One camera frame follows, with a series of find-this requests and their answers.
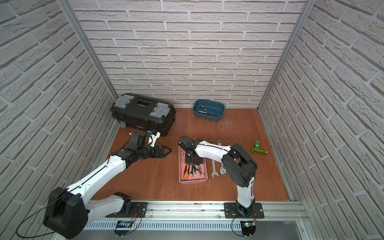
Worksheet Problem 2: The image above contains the pink plastic storage box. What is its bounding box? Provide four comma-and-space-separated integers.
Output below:
178, 147, 208, 185

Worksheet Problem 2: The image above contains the large silver combination wrench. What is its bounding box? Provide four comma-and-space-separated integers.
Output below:
208, 140, 218, 180

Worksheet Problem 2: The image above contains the silver adjustable wrench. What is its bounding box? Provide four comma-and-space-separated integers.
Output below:
217, 141, 227, 177

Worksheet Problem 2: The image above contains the silver end wrench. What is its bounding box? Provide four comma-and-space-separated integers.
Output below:
193, 165, 205, 178

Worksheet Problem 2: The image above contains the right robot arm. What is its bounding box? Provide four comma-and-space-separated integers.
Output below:
179, 137, 258, 210

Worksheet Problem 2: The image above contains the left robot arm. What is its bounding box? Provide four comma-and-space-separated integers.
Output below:
43, 131, 172, 239

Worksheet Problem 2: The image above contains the black plastic toolbox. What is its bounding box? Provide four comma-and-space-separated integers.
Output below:
111, 94, 177, 137

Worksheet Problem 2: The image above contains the screwdriver in teal bin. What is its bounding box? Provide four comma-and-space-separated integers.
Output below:
198, 105, 217, 117

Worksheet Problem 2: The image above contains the teal plastic bin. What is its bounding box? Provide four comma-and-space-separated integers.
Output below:
193, 99, 225, 122

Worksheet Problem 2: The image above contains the green toy drill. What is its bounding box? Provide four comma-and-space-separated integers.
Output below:
251, 142, 268, 155

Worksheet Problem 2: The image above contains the left controller board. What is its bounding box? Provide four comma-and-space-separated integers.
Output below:
114, 221, 135, 237

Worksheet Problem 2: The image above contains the controller board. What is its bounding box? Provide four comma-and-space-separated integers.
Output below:
240, 221, 257, 238
114, 221, 135, 237

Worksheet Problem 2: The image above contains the right controller board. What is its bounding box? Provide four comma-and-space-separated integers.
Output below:
240, 221, 257, 238

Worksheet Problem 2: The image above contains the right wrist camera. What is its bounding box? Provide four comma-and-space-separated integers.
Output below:
179, 137, 196, 153

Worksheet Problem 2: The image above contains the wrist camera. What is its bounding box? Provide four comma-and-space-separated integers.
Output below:
179, 137, 196, 153
148, 131, 161, 147

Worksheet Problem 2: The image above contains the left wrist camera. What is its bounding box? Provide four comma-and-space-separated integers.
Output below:
148, 131, 161, 147

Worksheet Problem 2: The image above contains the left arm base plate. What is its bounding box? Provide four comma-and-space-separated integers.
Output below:
106, 201, 148, 218

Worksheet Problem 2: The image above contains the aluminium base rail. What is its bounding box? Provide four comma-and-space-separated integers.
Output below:
86, 200, 309, 224

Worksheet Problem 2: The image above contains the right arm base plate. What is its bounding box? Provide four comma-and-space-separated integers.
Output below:
224, 202, 265, 219

